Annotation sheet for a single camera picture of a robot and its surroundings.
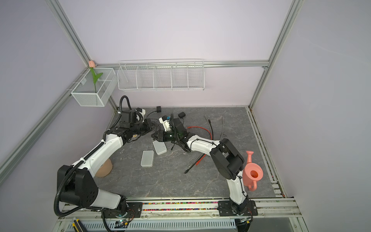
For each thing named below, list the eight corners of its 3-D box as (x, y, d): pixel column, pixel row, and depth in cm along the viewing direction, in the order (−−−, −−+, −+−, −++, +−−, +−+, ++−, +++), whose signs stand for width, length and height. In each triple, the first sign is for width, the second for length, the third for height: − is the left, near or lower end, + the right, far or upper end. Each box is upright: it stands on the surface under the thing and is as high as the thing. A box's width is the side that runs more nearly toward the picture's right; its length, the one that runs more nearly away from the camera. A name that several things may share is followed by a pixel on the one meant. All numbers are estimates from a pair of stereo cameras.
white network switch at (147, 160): (140, 166, 91) (139, 165, 89) (144, 152, 97) (143, 150, 96) (152, 166, 91) (151, 165, 89) (154, 152, 97) (154, 150, 96)
